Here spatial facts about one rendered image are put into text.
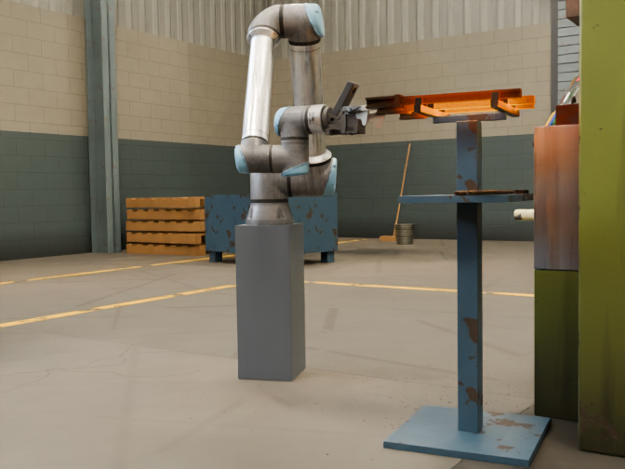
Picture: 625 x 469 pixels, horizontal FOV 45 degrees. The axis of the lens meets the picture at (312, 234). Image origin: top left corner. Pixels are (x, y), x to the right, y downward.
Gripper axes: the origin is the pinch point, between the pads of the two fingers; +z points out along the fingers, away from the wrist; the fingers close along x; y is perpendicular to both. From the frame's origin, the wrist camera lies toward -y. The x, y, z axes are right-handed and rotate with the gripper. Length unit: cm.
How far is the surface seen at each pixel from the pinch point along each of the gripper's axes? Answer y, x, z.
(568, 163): 17, -26, 49
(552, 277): 53, -27, 44
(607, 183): 24, 3, 62
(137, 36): -194, -638, -587
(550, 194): 27, -27, 43
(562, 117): 3, -29, 47
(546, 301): 60, -27, 42
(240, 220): 51, -452, -319
